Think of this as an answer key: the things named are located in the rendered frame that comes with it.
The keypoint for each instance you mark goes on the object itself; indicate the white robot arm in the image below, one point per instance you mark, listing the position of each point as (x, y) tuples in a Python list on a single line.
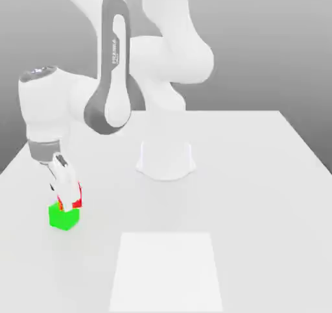
[(168, 58)]

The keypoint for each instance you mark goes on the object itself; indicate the small red cube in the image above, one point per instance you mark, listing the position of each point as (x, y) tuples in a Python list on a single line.
[(78, 202)]

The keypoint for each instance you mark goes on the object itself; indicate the small green cube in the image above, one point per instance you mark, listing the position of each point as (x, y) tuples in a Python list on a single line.
[(63, 219)]

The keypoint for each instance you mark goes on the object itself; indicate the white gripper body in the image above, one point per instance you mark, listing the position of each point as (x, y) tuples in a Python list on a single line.
[(66, 185)]

